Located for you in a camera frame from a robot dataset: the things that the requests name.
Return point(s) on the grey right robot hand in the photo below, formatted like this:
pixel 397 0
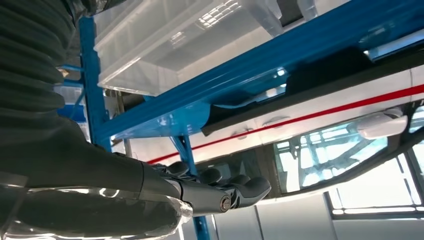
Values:
pixel 82 172

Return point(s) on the blue metal shelf rack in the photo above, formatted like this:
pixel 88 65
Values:
pixel 265 56

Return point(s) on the translucent white plastic bin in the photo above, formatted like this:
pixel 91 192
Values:
pixel 165 49

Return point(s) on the white car with red stripe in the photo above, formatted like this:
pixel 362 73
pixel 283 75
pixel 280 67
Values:
pixel 291 218

